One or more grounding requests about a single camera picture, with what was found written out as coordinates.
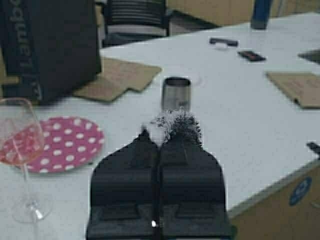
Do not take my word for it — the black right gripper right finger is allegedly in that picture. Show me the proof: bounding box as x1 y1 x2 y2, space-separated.
159 137 232 240

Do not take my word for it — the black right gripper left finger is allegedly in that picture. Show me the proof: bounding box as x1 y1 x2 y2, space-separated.
85 130 158 240

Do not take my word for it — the black white floral cloth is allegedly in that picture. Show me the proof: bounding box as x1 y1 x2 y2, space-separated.
141 108 203 148

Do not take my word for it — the wine glass with pink liquid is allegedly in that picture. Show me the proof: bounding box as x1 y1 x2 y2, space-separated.
0 97 53 224

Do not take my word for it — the pink polka dot plate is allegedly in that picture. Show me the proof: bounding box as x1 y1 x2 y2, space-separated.
27 116 105 174

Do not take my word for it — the blue round recycling sticker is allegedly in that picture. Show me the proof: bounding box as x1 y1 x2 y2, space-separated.
288 176 313 207

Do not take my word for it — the stainless steel tumbler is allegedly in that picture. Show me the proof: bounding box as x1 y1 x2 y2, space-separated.
161 76 192 111

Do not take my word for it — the flat brown cardboard left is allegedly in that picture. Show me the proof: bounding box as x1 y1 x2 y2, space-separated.
72 57 162 102

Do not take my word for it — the flat brown cardboard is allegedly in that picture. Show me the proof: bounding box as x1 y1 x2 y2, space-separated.
72 57 162 102
265 71 320 109

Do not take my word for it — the black flat device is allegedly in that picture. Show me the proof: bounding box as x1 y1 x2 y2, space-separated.
237 50 266 62

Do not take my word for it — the flat brown cardboard right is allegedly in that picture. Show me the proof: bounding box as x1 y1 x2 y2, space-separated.
265 71 320 109

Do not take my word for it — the black clip far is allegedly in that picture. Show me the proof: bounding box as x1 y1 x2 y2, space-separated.
209 37 239 47

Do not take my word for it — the black paper bag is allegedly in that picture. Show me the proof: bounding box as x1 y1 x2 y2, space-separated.
0 0 102 104

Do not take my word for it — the black office chair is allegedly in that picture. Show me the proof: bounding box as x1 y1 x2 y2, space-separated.
96 0 174 48

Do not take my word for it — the dark blue bottle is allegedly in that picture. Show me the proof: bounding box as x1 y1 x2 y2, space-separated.
250 0 272 30

